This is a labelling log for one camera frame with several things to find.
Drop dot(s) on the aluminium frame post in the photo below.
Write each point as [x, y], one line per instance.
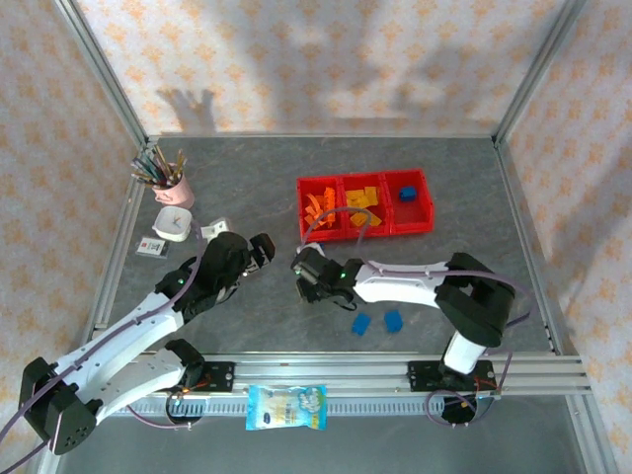
[536, 74]
[106, 74]

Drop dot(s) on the aluminium side rail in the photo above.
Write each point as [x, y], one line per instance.
[527, 222]
[106, 301]

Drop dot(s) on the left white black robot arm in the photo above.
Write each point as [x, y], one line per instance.
[123, 336]

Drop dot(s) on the thin aluminium crossbar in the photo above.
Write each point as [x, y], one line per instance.
[321, 135]

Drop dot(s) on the coloured pencil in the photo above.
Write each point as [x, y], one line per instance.
[145, 179]
[163, 163]
[177, 165]
[147, 172]
[182, 168]

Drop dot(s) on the yellow square lego brick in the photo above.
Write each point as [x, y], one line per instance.
[375, 219]

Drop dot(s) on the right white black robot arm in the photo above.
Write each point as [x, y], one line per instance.
[395, 284]

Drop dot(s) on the blue snack bag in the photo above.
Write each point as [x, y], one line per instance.
[286, 407]

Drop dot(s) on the blue square lego brick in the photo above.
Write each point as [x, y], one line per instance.
[407, 193]

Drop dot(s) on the aluminium base beam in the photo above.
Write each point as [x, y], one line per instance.
[321, 368]

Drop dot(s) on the small printed card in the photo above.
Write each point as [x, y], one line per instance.
[153, 248]

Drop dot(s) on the pink pencil cup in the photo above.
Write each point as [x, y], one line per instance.
[175, 193]

